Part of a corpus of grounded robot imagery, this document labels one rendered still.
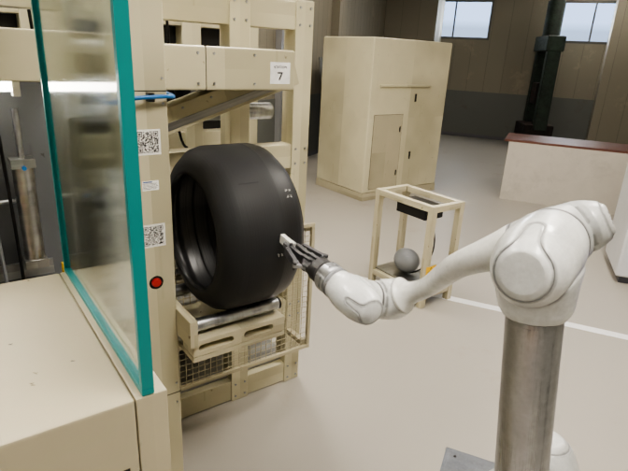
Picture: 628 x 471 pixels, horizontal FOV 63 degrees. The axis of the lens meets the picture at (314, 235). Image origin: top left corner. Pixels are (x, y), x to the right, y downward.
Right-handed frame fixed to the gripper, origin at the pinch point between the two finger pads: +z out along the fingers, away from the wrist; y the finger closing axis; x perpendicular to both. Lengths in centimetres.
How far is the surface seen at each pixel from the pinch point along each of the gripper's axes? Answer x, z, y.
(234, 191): -13.7, 13.4, 12.8
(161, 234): 2.8, 23.7, 31.7
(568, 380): 119, -27, -200
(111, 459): -5, -58, 70
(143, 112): -34, 29, 35
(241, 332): 38.0, 8.4, 8.7
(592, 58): -4, 488, -1114
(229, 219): -6.4, 9.5, 15.8
